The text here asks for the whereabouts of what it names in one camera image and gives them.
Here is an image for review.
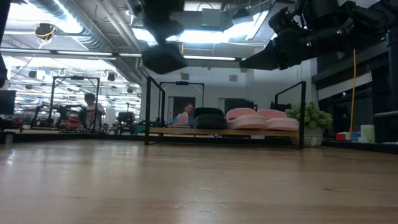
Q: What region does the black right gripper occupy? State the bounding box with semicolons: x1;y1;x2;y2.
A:
239;6;315;71

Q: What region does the pink slide sandal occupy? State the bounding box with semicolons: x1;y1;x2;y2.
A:
225;107;269;131
256;108;300;132

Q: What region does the person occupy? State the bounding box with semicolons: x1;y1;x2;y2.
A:
172;103;197;127
83;92;106;131

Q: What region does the round green succulent in pot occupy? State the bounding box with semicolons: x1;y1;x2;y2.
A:
285;101;333;148

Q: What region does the hanging yellow cord reel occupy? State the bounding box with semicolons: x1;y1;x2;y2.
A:
34;23;57;41

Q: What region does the green and white container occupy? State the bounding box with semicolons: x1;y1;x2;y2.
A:
360;124;376;144

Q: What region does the black monitor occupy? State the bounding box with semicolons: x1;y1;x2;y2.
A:
0;90;17;115

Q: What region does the wooden shelf with black frame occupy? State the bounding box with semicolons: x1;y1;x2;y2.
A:
144;76;307;150

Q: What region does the black metal gantry frame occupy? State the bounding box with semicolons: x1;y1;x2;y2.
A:
159;80;205;125
49;75;101;131

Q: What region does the black slide sandal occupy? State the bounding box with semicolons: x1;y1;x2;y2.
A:
142;42;189;75
193;107;229;131

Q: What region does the yellow cable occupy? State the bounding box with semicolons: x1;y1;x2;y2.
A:
349;49;357;135

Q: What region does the black office chair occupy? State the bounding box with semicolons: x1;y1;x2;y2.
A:
116;111;136;131

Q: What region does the grey ceiling box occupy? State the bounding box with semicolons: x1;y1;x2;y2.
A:
201;8;222;28

